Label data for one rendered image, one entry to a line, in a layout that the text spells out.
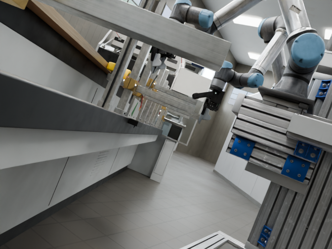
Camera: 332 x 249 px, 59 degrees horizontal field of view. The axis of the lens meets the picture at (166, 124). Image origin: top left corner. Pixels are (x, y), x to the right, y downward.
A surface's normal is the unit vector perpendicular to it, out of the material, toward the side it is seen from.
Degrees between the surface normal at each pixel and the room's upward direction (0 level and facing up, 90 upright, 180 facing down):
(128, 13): 90
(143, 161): 90
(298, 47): 96
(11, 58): 90
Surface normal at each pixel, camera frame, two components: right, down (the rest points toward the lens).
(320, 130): -0.43, -0.19
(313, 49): -0.27, -0.01
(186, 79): -0.05, -0.04
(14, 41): 0.92, 0.38
